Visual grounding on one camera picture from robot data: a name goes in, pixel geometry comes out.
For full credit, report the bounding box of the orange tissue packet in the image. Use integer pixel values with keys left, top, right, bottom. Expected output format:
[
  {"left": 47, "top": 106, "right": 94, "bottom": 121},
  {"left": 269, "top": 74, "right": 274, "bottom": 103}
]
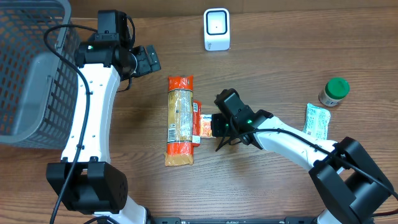
[{"left": 200, "top": 114, "right": 213, "bottom": 138}]

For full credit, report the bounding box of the thin red snack stick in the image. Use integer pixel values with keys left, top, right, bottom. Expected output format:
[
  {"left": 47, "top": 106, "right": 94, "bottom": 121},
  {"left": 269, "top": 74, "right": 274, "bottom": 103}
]
[{"left": 192, "top": 100, "right": 201, "bottom": 147}]

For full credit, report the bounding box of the red snack package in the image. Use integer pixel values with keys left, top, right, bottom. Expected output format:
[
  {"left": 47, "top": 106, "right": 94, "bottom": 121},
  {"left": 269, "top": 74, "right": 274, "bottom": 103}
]
[{"left": 165, "top": 75, "right": 193, "bottom": 166}]

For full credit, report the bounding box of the teal snack pouch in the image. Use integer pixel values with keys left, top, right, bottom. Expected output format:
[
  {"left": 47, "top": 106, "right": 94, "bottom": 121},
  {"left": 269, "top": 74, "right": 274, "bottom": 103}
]
[{"left": 303, "top": 103, "right": 331, "bottom": 140}]

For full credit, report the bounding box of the green lidded jar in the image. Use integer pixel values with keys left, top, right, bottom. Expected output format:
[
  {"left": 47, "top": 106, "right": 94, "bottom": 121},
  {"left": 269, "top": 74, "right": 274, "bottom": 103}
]
[{"left": 318, "top": 77, "right": 350, "bottom": 107}]

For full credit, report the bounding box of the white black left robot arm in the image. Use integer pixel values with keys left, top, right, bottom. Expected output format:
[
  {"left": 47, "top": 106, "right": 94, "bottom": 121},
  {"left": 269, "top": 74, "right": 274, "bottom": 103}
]
[{"left": 46, "top": 10, "right": 161, "bottom": 223}]

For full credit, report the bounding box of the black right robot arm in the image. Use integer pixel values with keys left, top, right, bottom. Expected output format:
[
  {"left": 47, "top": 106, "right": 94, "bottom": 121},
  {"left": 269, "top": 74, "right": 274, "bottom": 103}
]
[{"left": 211, "top": 88, "right": 397, "bottom": 223}]

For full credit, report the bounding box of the white barcode scanner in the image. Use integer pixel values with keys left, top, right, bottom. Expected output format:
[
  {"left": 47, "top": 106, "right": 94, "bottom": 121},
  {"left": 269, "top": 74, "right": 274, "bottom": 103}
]
[{"left": 203, "top": 7, "right": 231, "bottom": 51}]

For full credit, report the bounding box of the grey plastic mesh basket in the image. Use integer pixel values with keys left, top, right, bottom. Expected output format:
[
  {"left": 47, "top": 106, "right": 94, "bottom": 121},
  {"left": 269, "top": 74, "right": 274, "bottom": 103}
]
[{"left": 1, "top": 0, "right": 80, "bottom": 149}]

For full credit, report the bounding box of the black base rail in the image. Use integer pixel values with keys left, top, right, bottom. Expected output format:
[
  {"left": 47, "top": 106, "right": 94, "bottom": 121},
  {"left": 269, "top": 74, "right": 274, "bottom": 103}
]
[{"left": 147, "top": 217, "right": 317, "bottom": 224}]

